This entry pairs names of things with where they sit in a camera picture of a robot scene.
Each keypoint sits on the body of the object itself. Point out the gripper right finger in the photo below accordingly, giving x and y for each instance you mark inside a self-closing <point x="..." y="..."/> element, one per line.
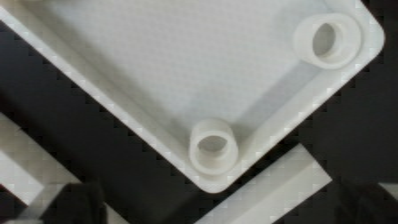
<point x="388" y="190"/>

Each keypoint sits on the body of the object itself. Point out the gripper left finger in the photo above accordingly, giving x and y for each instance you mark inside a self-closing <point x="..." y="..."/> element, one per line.
<point x="33" y="175"/>

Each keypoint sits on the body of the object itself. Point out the white desk top tray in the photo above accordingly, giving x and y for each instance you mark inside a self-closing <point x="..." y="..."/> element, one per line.
<point x="189" y="59"/>

